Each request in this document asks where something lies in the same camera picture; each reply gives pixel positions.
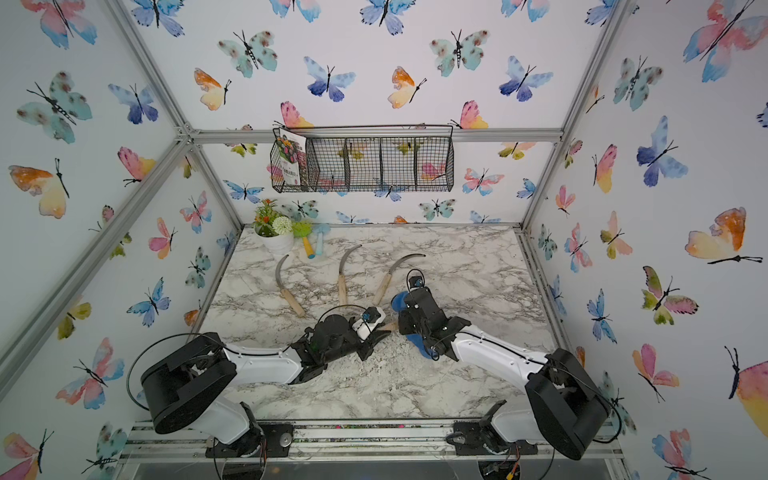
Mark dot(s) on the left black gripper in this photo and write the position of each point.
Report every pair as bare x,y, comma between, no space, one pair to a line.
367,347

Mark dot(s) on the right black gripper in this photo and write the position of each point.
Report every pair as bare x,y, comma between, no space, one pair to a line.
402,318

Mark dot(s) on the blue rag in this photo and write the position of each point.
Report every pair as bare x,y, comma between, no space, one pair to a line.
399,307

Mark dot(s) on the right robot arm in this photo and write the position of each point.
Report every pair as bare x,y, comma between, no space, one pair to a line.
566,409

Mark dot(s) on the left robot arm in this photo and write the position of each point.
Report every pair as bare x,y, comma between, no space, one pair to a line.
186,388

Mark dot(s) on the light blue toy tool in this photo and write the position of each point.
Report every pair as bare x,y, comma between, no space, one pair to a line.
321,231

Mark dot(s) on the green yellow toy brush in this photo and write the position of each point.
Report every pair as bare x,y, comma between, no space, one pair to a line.
302,230

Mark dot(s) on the potted artificial plant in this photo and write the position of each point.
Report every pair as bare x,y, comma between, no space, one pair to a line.
274,228

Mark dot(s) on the colourful booklet in basket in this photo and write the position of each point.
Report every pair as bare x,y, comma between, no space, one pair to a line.
292,156

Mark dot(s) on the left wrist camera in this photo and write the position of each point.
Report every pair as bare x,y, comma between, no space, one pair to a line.
370,320

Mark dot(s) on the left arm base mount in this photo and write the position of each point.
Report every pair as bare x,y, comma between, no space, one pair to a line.
270,440

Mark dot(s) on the aluminium front rail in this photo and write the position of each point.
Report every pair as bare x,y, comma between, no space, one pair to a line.
323,441

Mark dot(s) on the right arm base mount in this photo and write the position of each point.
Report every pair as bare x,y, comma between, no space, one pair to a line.
479,437

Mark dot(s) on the black wire basket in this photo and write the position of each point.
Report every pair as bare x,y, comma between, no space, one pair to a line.
387,158

